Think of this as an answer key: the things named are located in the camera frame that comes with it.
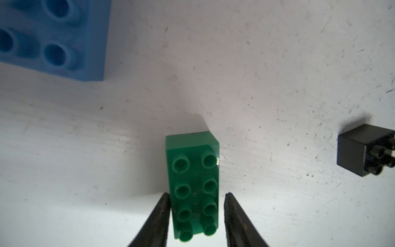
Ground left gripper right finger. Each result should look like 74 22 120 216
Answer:
224 192 268 247

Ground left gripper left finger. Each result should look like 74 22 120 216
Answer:
128 192 171 247

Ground dark green lego brick front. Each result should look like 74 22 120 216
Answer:
166 131 220 242

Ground black small lego brick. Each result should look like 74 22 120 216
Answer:
336 124 395 177

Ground blue lego brick lower left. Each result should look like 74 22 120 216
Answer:
1 0 111 81

